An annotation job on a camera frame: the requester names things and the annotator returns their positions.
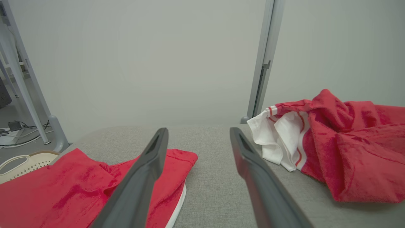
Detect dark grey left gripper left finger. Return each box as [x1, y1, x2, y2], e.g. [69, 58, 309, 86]
[90, 128, 169, 228]

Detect cream plastic laundry basket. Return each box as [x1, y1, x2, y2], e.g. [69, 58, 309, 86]
[0, 151, 60, 185]

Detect white floor cables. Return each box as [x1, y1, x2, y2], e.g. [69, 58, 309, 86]
[0, 120, 55, 149]

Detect red white basketball jersey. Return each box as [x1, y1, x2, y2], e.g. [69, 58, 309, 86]
[247, 89, 405, 203]

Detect grey metal partition post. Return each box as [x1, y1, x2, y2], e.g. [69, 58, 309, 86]
[240, 0, 285, 124]

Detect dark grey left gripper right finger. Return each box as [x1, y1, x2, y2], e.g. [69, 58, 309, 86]
[230, 127, 314, 228]

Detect grey metal frame leg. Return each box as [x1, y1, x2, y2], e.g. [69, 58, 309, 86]
[0, 0, 69, 152]

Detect red shorts with white stripe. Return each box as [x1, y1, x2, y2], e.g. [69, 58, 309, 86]
[0, 148, 198, 228]

